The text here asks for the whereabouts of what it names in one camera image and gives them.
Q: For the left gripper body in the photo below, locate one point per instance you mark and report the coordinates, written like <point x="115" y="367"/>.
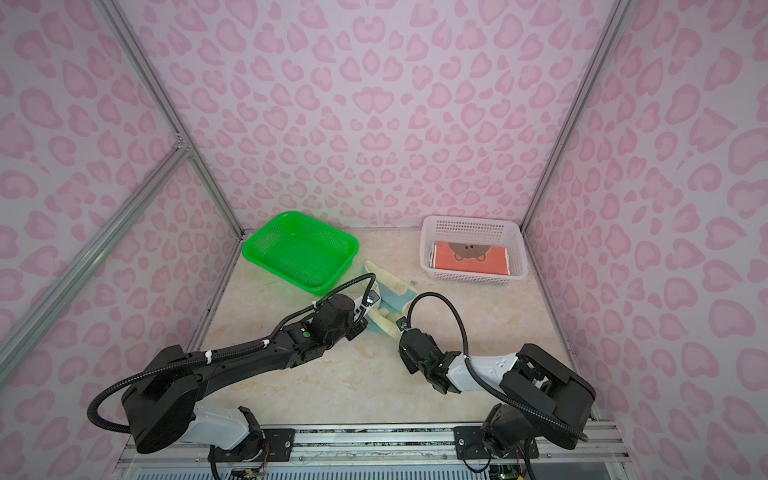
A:
<point x="353" y="331"/>

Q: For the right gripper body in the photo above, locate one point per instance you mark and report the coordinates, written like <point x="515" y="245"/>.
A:
<point x="406" y="364"/>

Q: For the light green towel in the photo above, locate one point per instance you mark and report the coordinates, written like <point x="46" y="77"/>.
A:
<point x="395" y="296"/>

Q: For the green plastic basket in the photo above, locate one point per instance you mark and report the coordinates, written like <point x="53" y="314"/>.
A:
<point x="302" y="251"/>

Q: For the red brown towel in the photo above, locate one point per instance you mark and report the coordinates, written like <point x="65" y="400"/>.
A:
<point x="469" y="258"/>

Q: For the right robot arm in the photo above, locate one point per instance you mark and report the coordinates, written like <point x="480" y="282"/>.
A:
<point x="538" y="395"/>

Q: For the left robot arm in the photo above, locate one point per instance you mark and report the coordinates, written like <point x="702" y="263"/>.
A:
<point x="165" y="407"/>

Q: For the white plastic basket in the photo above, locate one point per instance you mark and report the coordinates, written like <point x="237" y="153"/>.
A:
<point x="474" y="231"/>

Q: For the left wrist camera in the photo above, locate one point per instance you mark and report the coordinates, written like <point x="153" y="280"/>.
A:
<point x="368" y="301"/>

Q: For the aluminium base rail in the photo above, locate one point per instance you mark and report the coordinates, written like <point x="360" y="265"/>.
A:
<point x="391" y="451"/>

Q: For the diagonal aluminium frame bar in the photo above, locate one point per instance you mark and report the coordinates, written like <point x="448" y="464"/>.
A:
<point x="39" y="319"/>

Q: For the left corner frame post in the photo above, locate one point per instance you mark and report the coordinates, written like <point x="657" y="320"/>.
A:
<point x="128" y="40"/>

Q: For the corner frame post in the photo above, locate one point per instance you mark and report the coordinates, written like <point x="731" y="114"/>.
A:
<point x="620" y="14"/>
<point x="128" y="40"/>

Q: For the right corner frame post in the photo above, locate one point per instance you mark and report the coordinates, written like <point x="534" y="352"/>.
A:
<point x="620" y="14"/>

